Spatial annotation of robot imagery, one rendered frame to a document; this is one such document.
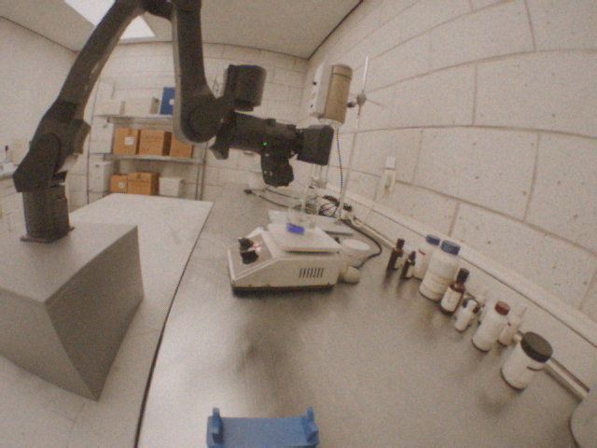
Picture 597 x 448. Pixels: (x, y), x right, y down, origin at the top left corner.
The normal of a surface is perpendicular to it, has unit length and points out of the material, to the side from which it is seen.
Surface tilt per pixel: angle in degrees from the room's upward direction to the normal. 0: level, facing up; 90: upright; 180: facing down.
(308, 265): 90
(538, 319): 90
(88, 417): 0
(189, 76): 86
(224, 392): 0
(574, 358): 90
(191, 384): 0
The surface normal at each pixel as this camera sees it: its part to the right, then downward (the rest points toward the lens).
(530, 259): -0.96, -0.10
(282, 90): 0.24, 0.31
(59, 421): 0.18, -0.95
